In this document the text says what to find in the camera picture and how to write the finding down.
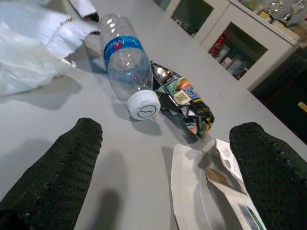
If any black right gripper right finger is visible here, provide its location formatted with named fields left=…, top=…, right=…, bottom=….
left=229, top=121, right=307, bottom=230

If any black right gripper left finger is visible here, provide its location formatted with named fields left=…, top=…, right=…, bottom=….
left=0, top=117, right=104, bottom=230

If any flattened white paper carton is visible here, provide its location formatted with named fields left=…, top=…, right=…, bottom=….
left=171, top=138, right=268, bottom=230

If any crumpled foil snack wrapper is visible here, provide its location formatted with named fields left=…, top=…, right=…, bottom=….
left=150, top=62, right=215, bottom=145

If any white plastic bag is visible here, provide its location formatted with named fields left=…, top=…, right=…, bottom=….
left=0, top=0, right=102, bottom=97

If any clear plastic water bottle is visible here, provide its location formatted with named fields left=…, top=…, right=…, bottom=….
left=98, top=13, right=162, bottom=121

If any red box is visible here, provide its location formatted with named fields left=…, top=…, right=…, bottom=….
left=208, top=30, right=231, bottom=58

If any white glass door cabinet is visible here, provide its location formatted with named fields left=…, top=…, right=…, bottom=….
left=153, top=0, right=301, bottom=92

